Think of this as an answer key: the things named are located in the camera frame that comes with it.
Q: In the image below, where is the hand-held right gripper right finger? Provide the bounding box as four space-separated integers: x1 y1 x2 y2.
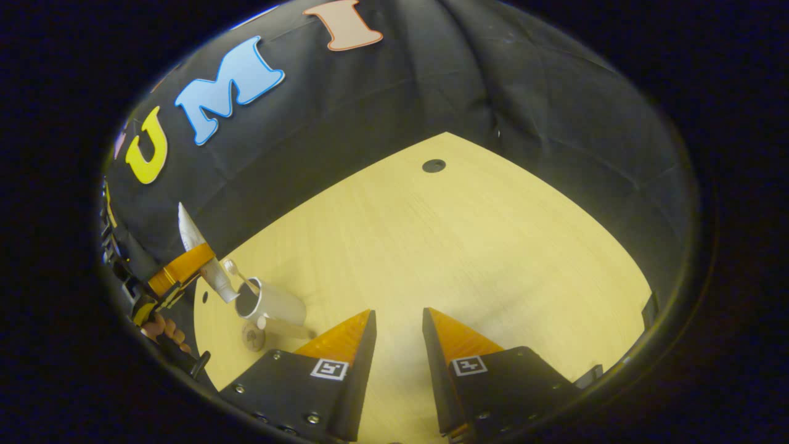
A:
422 307 580 438

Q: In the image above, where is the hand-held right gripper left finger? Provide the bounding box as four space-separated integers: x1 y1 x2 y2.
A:
219 310 377 442

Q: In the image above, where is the white toothpaste tube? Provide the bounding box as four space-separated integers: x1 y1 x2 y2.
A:
178 202 240 304

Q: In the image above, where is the white toothbrush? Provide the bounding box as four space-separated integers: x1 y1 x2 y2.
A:
223 259 260 294

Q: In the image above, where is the white cup with wooden handle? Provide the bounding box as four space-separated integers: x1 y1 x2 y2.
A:
235 277 316 340

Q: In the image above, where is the black backdrop cloth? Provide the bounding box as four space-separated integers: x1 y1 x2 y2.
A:
102 0 700 321

